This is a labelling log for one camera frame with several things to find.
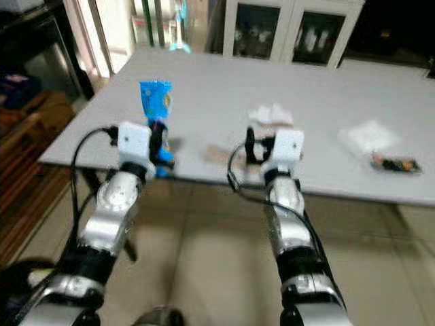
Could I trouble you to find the blue snack packet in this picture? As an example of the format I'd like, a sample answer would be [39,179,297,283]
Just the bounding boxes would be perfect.
[139,80,176,179]

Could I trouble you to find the black round rubbish bin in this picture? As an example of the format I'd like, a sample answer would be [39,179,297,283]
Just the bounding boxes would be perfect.
[0,257,65,326]

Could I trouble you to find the white crumpled tissue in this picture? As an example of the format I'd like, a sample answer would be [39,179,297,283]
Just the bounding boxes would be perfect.
[248,103,294,128]

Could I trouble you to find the teal plastic item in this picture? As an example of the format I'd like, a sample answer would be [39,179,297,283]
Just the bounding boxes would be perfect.
[170,41,192,55]

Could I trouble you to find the clear plastic bag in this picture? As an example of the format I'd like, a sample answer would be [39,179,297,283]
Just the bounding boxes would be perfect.
[338,121,402,158]

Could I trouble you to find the wooden slatted rack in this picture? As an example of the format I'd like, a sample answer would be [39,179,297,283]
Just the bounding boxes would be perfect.
[0,92,79,266]

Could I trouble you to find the white glass-door cabinet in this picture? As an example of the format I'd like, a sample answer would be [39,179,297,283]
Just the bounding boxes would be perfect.
[223,0,366,69]

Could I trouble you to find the black metal shelf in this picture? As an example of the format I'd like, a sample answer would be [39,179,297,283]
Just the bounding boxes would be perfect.
[0,0,92,99]

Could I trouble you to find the blue box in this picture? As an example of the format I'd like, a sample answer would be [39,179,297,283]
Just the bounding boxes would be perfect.
[0,71,41,109]

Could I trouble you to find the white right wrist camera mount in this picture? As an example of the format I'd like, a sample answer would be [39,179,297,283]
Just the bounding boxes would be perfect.
[265,129,305,176]

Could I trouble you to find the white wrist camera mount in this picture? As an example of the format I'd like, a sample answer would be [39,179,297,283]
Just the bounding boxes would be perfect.
[117,122,154,176]
[265,129,305,176]

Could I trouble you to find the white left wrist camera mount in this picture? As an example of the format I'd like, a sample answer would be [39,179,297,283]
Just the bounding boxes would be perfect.
[117,122,154,176]

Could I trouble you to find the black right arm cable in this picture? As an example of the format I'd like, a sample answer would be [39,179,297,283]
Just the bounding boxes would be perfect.
[228,143,330,266]

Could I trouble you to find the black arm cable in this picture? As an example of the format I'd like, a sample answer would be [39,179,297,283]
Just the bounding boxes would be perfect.
[228,143,330,266]
[69,126,120,266]

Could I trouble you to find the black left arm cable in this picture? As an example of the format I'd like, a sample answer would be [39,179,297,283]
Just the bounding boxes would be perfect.
[69,126,120,266]

